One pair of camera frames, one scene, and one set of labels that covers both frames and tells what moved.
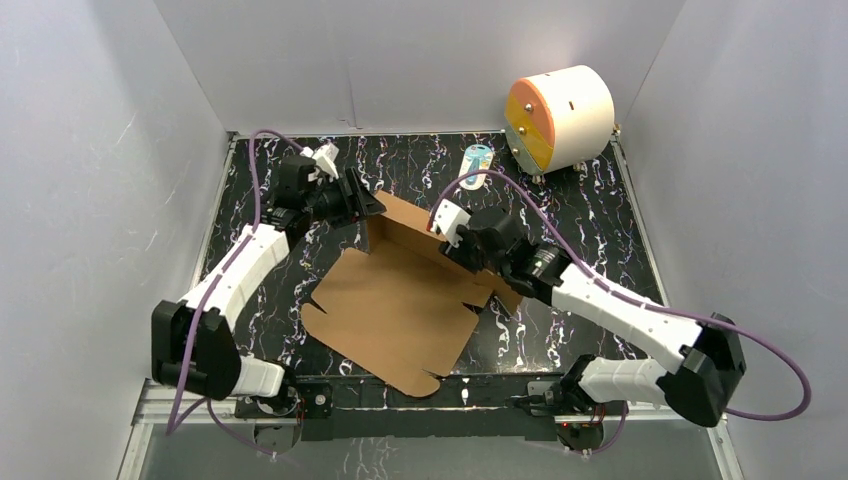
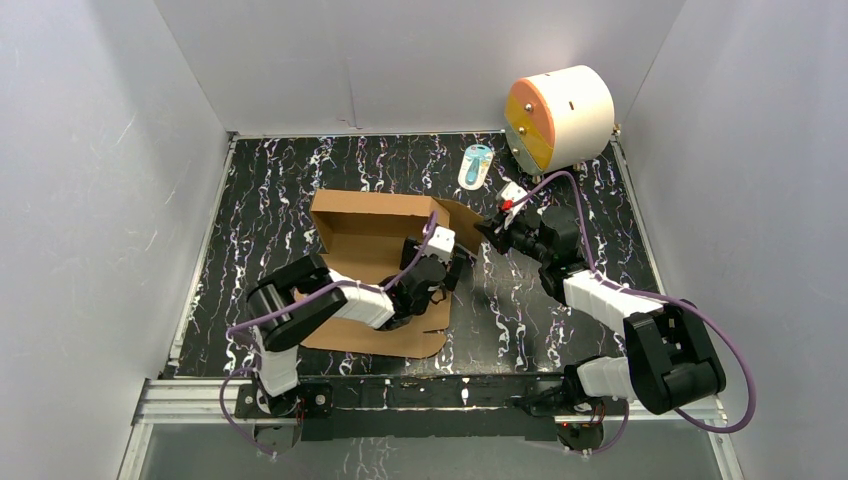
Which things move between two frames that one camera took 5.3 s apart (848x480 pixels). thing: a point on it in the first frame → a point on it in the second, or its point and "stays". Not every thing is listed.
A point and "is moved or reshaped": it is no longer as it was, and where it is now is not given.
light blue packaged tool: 476,158 stays
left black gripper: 354,201 → 448,270
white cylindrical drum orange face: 559,118 stays
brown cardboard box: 405,307 is moved or reshaped
